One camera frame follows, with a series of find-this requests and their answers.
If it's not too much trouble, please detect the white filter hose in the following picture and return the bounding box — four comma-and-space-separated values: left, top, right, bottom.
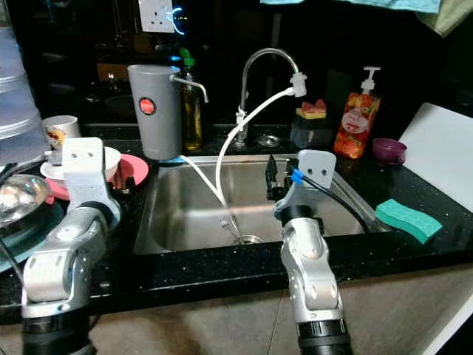
177, 155, 227, 210

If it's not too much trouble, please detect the teal plate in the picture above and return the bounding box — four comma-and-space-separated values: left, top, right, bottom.
0, 203, 65, 261

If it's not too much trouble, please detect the small purple bowl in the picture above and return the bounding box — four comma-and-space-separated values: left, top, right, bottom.
371, 137, 408, 166

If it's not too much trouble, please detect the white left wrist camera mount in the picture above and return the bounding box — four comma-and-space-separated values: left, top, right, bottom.
62, 138, 106, 211

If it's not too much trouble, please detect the stainless steel bowl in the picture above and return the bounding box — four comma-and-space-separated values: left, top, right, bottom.
0, 173, 53, 231

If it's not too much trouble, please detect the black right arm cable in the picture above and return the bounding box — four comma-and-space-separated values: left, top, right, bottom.
291, 169, 372, 231

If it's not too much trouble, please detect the green sponge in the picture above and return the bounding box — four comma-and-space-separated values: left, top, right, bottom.
374, 197, 443, 246

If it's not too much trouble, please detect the white bowl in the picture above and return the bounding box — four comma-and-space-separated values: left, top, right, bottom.
40, 146, 123, 183

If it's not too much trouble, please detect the stainless steel sink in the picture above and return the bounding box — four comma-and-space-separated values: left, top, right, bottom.
133, 153, 389, 257

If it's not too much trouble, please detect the grey water filter canister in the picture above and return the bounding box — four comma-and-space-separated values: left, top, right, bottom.
126, 64, 210, 162

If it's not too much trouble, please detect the white printed mug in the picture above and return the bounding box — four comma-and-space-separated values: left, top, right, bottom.
41, 115, 81, 152

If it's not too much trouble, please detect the metal fork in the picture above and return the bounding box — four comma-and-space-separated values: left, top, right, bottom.
217, 214, 246, 244

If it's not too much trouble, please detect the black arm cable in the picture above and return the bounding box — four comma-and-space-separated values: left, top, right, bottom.
0, 152, 64, 288
291, 169, 372, 231

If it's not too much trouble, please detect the olive green cloth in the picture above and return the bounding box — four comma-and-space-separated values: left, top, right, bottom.
415, 0, 473, 38

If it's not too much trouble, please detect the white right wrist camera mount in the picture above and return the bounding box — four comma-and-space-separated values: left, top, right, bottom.
297, 149, 338, 190

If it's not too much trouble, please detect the red pump soap bottle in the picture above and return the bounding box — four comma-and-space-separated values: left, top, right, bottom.
333, 66, 383, 160

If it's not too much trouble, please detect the white faucet hose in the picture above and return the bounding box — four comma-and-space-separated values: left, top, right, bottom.
214, 72, 309, 210

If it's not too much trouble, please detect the green-capped yellow liquid bottle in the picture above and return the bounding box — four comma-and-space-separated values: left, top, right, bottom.
177, 48, 205, 153

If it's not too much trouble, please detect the black sponge holder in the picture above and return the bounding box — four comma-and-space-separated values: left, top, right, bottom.
289, 115, 334, 149

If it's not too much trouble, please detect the translucent plastic container stack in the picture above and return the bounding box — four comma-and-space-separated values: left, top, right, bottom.
0, 24, 39, 168

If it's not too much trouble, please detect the round metal counter fitting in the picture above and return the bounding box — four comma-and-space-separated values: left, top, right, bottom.
254, 133, 282, 149

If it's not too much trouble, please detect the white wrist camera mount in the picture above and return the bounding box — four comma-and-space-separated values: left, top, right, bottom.
62, 138, 106, 211
297, 149, 338, 190

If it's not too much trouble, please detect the chrome curved faucet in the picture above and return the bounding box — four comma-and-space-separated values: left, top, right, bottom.
235, 47, 305, 146

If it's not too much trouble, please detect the pink plate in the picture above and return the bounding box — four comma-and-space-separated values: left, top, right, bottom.
44, 153, 151, 203

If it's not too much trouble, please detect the white wall socket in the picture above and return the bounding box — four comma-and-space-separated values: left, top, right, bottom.
138, 0, 176, 34

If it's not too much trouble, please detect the white cutting board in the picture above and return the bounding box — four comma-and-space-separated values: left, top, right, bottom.
397, 101, 473, 216

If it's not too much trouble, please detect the yellow and red sponge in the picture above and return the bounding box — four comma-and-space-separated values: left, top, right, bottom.
296, 98, 329, 121

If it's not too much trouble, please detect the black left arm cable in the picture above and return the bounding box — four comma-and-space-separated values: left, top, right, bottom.
0, 152, 64, 288

